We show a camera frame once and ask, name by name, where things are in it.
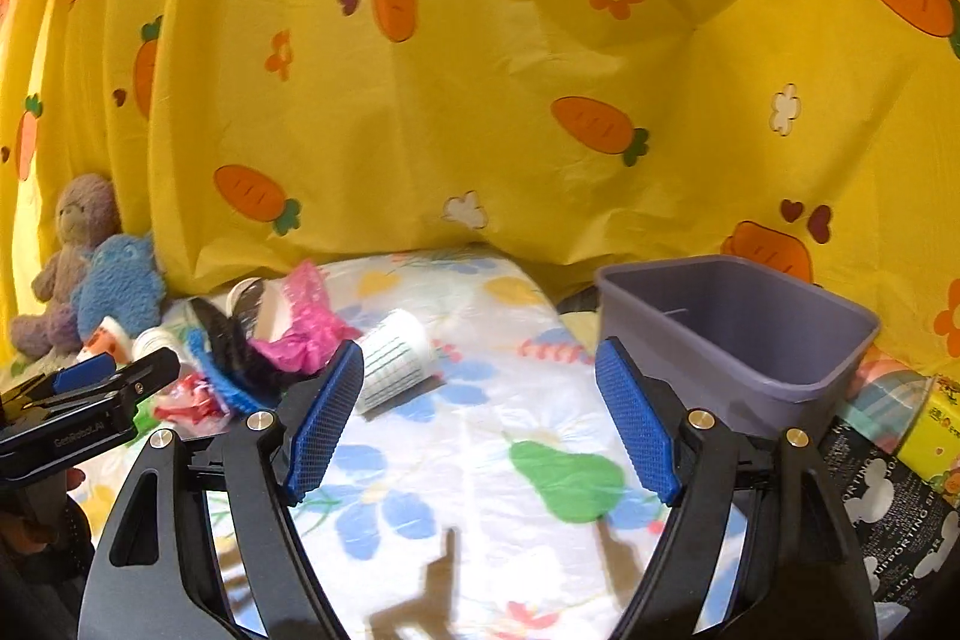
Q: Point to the grey plastic bin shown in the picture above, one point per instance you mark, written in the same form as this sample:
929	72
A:
750	340

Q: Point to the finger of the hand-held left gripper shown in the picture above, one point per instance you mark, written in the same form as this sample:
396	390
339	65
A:
82	374
146	371

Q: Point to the red white wrapper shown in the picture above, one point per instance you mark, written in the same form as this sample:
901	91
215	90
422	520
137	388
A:
187	404

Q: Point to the black plastic bag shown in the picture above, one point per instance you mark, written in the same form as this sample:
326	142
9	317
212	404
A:
240	355

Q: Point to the pink plastic bag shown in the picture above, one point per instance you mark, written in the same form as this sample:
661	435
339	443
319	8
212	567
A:
307	310

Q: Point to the floral print bed sheet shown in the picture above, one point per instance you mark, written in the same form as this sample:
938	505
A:
465	460

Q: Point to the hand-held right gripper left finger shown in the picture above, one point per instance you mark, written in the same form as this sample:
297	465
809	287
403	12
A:
326	415

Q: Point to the orange apple print paper cup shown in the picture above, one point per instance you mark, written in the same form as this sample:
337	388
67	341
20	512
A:
109	336

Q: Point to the black printed bag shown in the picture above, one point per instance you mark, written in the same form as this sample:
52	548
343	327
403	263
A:
892	512

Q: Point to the brown teddy bear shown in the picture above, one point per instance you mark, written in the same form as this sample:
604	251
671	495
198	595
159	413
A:
75	220

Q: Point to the rainbow striped box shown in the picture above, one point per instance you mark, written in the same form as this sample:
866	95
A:
889	385

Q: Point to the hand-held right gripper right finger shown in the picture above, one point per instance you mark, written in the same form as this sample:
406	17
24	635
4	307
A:
637	415

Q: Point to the white grid print paper cup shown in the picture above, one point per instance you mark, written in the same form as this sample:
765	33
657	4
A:
394	359

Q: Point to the yellow tissue pack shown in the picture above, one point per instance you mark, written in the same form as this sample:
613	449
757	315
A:
934	430

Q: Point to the blue scrub brush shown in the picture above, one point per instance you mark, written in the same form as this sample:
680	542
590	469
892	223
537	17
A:
225	396

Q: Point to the blue plush toy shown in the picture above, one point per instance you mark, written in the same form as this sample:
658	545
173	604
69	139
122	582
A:
120	287

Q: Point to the yellow carrot print curtain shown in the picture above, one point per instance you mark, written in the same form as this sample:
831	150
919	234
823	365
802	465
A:
465	48

